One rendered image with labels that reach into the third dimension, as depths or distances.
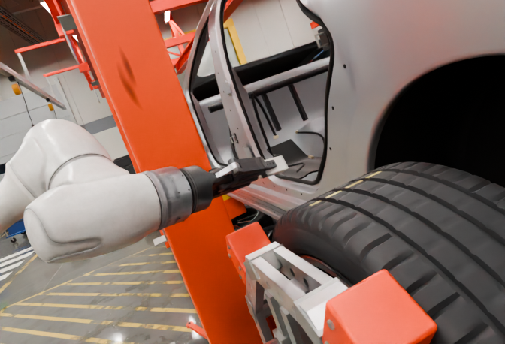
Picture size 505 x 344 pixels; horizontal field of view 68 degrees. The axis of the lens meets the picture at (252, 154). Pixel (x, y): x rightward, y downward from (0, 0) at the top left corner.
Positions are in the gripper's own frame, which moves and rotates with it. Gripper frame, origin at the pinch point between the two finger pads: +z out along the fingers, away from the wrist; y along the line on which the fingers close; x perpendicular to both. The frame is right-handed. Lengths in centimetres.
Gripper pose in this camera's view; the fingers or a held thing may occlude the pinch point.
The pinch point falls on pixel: (270, 167)
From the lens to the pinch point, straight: 72.2
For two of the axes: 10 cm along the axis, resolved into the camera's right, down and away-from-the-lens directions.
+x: -4.4, -8.6, 2.7
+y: 5.1, -4.8, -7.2
